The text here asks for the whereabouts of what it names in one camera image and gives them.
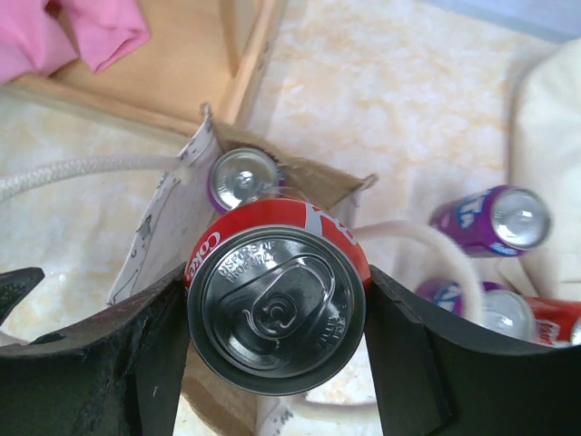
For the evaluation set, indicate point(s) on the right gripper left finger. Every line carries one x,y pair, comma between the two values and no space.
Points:
117,372

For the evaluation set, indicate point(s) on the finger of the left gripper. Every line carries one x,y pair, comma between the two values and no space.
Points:
15,286

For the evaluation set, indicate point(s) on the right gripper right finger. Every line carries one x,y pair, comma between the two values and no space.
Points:
437,374

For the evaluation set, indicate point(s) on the purple soda can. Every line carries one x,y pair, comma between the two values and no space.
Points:
239,175
503,221
504,311

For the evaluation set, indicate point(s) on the red cola can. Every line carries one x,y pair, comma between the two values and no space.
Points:
557,322

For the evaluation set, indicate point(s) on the red soda can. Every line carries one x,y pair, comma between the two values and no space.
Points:
277,296

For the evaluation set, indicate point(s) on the brown canvas bag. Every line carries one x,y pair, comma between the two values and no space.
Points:
189,171

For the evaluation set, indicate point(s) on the pink t-shirt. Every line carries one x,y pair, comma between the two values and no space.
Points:
40,37

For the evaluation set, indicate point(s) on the beige folded cloth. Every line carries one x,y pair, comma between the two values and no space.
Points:
545,158

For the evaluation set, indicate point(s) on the wooden clothes rack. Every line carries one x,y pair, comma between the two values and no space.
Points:
200,52

